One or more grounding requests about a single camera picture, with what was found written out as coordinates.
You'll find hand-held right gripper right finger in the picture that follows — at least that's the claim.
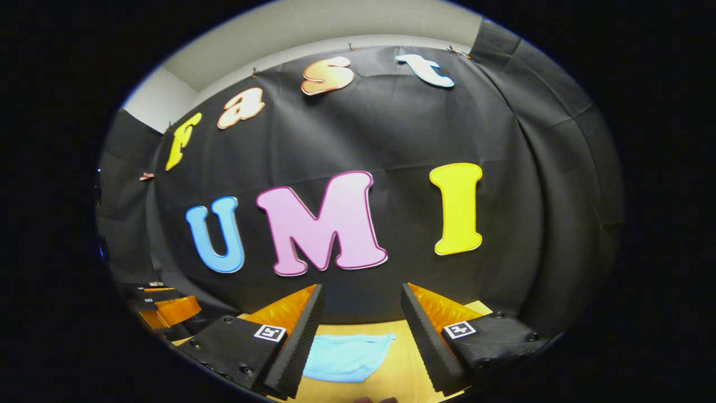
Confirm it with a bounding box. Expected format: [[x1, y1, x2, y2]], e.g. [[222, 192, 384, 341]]
[[400, 283, 552, 397]]

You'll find black backdrop cloth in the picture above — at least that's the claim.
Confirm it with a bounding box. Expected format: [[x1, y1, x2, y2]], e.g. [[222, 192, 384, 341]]
[[95, 20, 625, 342]]

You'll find light blue T-shirt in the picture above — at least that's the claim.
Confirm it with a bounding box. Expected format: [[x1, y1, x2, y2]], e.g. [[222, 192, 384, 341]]
[[302, 333, 397, 383]]

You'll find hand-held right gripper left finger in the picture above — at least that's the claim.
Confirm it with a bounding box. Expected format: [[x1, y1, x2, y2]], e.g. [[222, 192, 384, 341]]
[[176, 284, 325, 400]]

